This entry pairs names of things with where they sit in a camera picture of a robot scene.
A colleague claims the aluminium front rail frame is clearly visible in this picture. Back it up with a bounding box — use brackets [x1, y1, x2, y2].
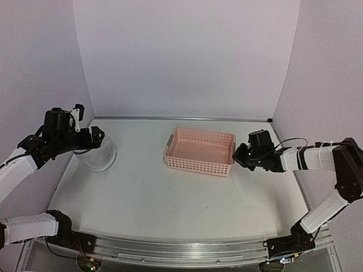
[15, 225, 341, 271]

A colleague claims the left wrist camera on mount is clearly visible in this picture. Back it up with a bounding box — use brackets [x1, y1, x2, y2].
[44, 104, 85, 134]

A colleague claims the aluminium rail at table back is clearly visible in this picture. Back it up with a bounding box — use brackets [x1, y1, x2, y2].
[94, 116, 273, 123]

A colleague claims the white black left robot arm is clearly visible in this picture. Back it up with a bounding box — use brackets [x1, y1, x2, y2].
[1, 126, 105, 248]

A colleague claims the white mesh laundry bag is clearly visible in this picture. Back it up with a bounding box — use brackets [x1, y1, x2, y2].
[73, 134, 117, 172]

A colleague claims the pink perforated plastic basket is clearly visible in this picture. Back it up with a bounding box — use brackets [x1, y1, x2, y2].
[163, 127, 236, 177]

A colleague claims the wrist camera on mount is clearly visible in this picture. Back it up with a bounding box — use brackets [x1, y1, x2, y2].
[248, 130, 275, 154]
[44, 104, 85, 134]

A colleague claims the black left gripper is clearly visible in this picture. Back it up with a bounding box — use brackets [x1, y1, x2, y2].
[53, 126, 104, 155]

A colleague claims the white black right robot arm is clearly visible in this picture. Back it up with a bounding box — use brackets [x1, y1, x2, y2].
[233, 135, 362, 260]

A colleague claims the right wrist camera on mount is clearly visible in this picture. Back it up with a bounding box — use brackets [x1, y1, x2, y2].
[248, 130, 275, 154]

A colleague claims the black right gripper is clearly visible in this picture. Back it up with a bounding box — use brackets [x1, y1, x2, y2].
[233, 144, 264, 172]

